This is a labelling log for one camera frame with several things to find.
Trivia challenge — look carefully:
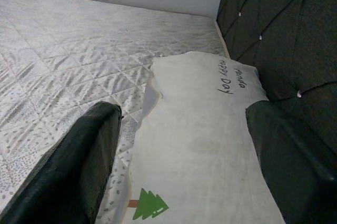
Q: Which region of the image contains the black tufted headboard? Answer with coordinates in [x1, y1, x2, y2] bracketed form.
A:
[215, 0, 337, 157]

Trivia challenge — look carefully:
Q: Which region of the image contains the white pillow with tree print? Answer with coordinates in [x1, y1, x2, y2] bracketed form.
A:
[94, 51, 287, 224]

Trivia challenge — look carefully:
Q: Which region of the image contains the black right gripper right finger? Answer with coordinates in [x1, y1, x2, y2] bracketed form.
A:
[244, 100, 337, 224]

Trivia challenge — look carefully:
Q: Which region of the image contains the white quilted mattress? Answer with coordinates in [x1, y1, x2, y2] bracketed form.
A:
[0, 0, 230, 224]

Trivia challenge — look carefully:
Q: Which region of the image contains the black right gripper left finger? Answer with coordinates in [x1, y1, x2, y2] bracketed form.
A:
[0, 101, 124, 224]

